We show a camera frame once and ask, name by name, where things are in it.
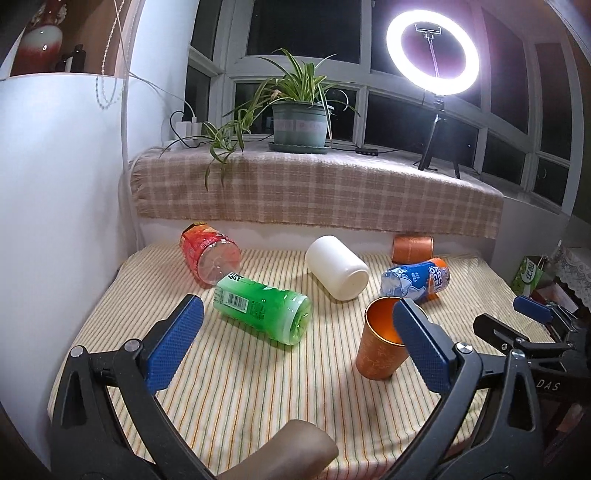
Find green tissue box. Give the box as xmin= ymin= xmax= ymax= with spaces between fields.
xmin=510 ymin=256 xmax=546 ymax=297

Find blue and orange bottle cup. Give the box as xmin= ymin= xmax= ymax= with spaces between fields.
xmin=380 ymin=257 xmax=451 ymax=303

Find plaid beige cloth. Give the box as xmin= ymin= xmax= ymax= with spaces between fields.
xmin=129 ymin=148 xmax=505 ymax=241

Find brown rounded object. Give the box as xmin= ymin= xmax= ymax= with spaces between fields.
xmin=217 ymin=419 xmax=340 ymax=480

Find white power adapter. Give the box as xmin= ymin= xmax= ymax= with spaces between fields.
xmin=173 ymin=117 xmax=202 ymax=139

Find ring light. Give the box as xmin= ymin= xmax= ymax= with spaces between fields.
xmin=385 ymin=10 xmax=480 ymax=97

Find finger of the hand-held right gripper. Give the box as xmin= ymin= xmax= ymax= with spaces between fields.
xmin=513 ymin=295 xmax=556 ymax=325
xmin=473 ymin=314 xmax=560 ymax=354

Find orange metal cup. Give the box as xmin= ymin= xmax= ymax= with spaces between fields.
xmin=355 ymin=296 xmax=411 ymax=381
xmin=392 ymin=234 xmax=435 ymax=265

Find green plastic bottle cup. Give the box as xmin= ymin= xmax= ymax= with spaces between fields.
xmin=212 ymin=272 xmax=314 ymax=346

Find potted spider plant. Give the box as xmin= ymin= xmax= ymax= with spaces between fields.
xmin=159 ymin=48 xmax=361 ymax=191

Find striped yellow cloth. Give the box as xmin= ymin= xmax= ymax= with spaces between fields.
xmin=46 ymin=242 xmax=555 ymax=480

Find red plastic bottle cup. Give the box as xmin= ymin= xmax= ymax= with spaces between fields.
xmin=180 ymin=222 xmax=242 ymax=289

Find white cable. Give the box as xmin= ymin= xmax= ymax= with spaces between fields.
xmin=111 ymin=0 xmax=195 ymax=118

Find white bead cord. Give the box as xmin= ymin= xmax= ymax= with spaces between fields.
xmin=95 ymin=0 xmax=139 ymax=110

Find white lace cloth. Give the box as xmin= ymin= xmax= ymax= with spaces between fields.
xmin=551 ymin=247 xmax=591 ymax=305

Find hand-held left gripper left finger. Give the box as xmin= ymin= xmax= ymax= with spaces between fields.
xmin=48 ymin=294 xmax=218 ymax=480

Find white window frame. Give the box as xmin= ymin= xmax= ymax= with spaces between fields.
xmin=187 ymin=0 xmax=583 ymax=217

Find green plant saucer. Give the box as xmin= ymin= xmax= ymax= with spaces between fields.
xmin=268 ymin=140 xmax=333 ymax=155

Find black tripod stand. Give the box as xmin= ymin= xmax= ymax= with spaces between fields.
xmin=413 ymin=92 xmax=462 ymax=181

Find white plastic cup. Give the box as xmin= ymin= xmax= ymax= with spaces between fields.
xmin=305 ymin=235 xmax=370 ymax=302

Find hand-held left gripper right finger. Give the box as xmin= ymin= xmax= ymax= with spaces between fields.
xmin=392 ymin=298 xmax=546 ymax=480

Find red and white vase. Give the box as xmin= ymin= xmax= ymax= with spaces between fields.
xmin=10 ymin=0 xmax=70 ymax=77

